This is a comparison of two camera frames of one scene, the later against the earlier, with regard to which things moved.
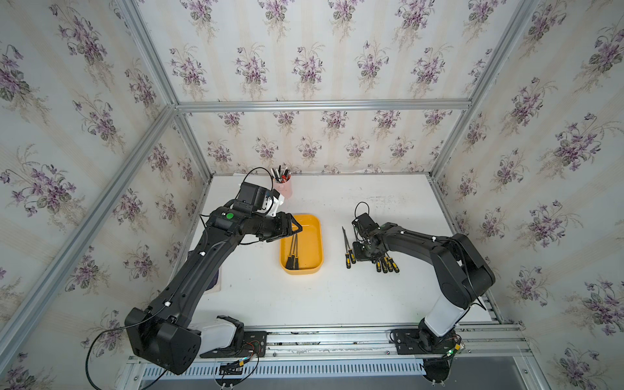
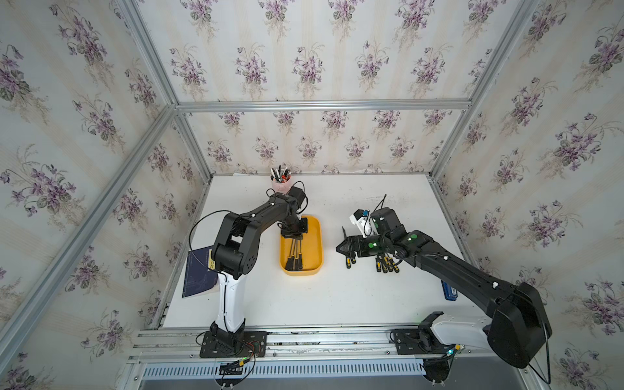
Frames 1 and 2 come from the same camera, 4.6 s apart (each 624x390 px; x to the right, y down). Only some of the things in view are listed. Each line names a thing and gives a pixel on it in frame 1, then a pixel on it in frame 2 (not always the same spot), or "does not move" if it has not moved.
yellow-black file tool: (346, 254) -> (300, 254)
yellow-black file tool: (293, 255) does not move
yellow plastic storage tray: (309, 245) does not move
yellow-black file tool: (296, 257) does not move
